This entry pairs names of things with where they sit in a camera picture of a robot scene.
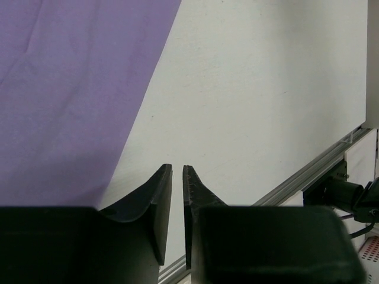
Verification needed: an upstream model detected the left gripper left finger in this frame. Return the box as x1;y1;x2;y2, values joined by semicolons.
1;164;172;283

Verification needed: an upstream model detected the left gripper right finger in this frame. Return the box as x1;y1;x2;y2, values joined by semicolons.
182;166;367;283

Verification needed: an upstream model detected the lavender t shirt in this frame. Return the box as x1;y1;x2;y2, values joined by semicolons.
1;1;180;206

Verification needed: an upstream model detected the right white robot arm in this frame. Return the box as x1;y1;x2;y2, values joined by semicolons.
321;129;378;224

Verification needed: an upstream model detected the white plastic laundry basket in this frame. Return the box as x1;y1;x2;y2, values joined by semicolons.
359;236;379;284

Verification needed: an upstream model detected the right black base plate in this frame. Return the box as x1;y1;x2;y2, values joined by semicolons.
303;161;348;206

